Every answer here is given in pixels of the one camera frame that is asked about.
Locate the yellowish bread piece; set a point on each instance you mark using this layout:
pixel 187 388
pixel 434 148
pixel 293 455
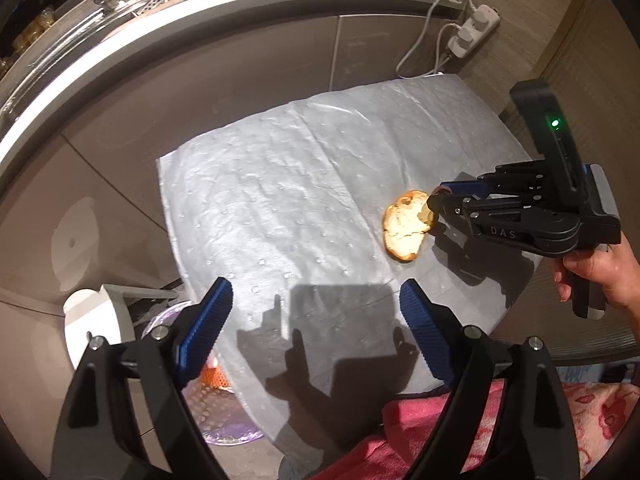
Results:
pixel 402 227

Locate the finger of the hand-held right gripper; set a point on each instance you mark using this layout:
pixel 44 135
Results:
pixel 450 207
pixel 465 188

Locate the white plastic stool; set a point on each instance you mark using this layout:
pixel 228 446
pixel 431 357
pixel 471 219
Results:
pixel 105 315

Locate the blue patterned cloth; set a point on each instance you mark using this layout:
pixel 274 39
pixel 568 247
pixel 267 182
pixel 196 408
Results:
pixel 600 374

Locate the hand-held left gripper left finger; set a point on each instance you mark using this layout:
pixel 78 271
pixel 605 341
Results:
pixel 205 330

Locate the white power strip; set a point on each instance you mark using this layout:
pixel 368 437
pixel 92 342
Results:
pixel 472 30

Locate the orange foam net sleeve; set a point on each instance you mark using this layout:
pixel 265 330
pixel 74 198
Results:
pixel 214 376

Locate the grey kitchen cabinet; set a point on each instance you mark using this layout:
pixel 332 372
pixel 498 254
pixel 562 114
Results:
pixel 225 85

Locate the pink towel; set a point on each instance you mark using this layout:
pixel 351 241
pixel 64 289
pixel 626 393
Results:
pixel 400 430

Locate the steel kitchen sink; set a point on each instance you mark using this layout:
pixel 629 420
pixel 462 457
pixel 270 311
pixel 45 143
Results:
pixel 75 35

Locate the floral pink cloth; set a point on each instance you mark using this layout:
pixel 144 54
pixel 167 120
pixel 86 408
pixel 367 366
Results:
pixel 595 425

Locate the grey absorbent mat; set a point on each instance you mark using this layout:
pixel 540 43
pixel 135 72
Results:
pixel 280 185

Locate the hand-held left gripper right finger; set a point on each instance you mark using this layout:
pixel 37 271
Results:
pixel 425 325

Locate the person's right hand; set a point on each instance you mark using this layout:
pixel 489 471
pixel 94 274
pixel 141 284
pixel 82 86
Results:
pixel 615 270

